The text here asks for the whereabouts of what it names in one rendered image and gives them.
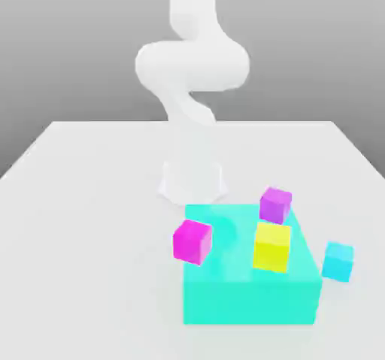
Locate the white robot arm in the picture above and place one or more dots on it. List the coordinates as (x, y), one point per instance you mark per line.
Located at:
(192, 65)

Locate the small magenta cube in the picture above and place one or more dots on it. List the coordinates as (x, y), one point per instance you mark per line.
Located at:
(189, 241)

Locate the small purple cube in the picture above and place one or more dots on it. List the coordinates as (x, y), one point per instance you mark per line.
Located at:
(273, 206)

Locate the small yellow cube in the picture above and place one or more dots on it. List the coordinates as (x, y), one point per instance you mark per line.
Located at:
(270, 248)

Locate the small cyan cube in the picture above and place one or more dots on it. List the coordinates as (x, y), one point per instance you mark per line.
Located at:
(337, 262)

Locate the large turquoise box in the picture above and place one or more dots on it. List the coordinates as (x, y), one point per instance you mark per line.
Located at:
(249, 300)

